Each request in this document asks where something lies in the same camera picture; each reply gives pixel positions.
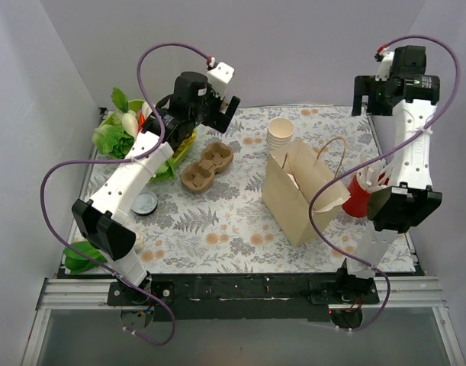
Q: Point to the white daikon radish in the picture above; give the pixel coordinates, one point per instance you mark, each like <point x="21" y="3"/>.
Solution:
<point x="130" y="124"/>

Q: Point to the red orange pepper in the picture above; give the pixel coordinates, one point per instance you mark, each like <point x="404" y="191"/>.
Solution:
<point x="141" y="121"/>

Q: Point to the green lettuce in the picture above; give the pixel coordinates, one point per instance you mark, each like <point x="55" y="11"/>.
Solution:
<point x="112" y="141"/>

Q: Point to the white paper straws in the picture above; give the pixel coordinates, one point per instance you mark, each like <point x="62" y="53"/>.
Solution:
<point x="374" y="177"/>

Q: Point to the red cup holder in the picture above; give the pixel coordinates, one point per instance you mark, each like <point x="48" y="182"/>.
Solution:
<point x="357" y="205"/>

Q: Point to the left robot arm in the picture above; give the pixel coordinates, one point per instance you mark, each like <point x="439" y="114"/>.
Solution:
<point x="101" y="218"/>

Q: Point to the stack of white paper cups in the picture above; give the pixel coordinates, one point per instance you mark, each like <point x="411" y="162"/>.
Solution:
<point x="280" y="132"/>

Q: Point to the green plastic tray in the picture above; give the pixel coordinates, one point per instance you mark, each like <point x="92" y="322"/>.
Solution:
<point x="167" y="170"/>

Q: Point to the brown pulp cup carrier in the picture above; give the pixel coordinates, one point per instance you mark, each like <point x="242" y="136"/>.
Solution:
<point x="198" y="176"/>

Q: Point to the stack of white lids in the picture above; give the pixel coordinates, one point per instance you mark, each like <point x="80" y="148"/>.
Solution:
<point x="145" y="203"/>

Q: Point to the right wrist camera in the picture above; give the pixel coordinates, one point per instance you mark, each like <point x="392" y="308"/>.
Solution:
<point x="385" y="57"/>

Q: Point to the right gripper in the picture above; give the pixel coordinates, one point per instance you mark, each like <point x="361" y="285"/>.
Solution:
<point x="361" y="94"/>

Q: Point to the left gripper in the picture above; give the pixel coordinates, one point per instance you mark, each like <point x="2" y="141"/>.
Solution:
<point x="225" y="114"/>

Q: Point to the brown paper bag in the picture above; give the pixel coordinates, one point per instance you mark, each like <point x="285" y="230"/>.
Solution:
<point x="294" y="174"/>

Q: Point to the green bok choy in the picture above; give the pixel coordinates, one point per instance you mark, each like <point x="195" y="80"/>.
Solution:
<point x="75" y="263"/>

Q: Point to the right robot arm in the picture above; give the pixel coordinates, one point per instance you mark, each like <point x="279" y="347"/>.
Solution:
<point x="405" y="197"/>

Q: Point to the white napa cabbage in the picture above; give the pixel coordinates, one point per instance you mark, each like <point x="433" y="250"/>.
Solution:
<point x="146" y="110"/>

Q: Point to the black metal base rail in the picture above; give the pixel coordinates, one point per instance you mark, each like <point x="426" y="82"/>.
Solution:
<point x="254" y="296"/>

